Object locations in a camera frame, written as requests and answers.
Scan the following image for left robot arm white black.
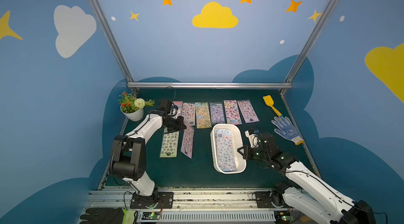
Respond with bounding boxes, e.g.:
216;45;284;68
108;100;187;208

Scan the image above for white vented cable duct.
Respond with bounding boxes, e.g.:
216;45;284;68
158;211;276;223

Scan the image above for pink bear sticker sheet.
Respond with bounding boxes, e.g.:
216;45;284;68
237;100;259;124

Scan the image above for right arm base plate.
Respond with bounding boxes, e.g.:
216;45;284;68
253;190;294;209

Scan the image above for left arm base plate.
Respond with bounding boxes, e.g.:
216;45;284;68
129;192;174;209

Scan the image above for aluminium frame back bar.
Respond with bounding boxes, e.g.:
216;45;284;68
127;81;292;89

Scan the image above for light pink sticker sheet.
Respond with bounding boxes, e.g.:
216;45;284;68
181;122;195;159

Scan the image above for pink bonbon drop sticker sheet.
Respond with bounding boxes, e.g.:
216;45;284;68
182;103;196;126

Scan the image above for green panda sticker sheet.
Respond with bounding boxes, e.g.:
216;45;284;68
195;103;211;129

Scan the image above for purple sticker sheet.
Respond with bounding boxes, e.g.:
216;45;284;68
209;103;225;126

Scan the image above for white plastic storage box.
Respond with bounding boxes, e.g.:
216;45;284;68
210;124;247;174

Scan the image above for yellow toy shovel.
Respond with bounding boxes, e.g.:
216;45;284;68
263;95;283;117

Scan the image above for white lilac sticker sheet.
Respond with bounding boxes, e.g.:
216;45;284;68
215;129;237;172

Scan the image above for aluminium frame left post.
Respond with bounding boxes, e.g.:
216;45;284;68
88;0;139;95

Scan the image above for blue dotted work glove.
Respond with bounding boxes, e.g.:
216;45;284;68
271;116;305;145

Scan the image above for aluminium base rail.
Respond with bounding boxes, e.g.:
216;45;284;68
75;187;351;224

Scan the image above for aluminium frame right post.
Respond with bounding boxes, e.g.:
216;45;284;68
279;0;340;96

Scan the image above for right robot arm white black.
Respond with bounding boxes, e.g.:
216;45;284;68
237;130;377;224

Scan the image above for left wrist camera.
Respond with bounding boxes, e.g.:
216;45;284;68
169;103;178;118

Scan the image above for pink blue cat sticker sheet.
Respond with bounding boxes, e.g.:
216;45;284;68
173;101;183;118

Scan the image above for black green glove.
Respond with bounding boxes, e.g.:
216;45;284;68
80;208;138;224

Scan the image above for pale green sticker sheet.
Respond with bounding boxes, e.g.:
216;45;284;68
159;128;179;158

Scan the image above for aluminium frame post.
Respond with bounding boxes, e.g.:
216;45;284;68
88;0;139;95
279;0;340;96

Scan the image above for white pot artificial flowers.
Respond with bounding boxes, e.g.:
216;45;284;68
118;92;155;121

